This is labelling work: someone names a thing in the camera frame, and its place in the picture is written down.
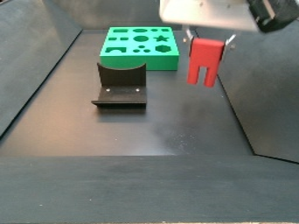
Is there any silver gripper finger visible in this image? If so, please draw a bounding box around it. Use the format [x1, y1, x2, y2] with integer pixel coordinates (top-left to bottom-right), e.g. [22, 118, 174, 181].
[181, 25, 193, 43]
[222, 34, 237, 56]

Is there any red two-legged block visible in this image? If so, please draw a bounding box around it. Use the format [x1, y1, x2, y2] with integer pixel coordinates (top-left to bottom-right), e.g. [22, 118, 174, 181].
[186, 38, 224, 88]

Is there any black curved holder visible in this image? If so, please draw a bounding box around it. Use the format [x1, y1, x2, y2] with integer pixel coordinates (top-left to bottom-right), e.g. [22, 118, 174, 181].
[90, 63, 146, 107]

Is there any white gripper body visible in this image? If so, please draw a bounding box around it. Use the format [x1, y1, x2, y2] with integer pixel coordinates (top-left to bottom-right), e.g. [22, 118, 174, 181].
[158, 0, 299, 33]

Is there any green shape sorting board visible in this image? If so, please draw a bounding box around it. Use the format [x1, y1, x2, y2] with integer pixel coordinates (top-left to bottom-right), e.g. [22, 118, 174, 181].
[98, 26, 180, 71]

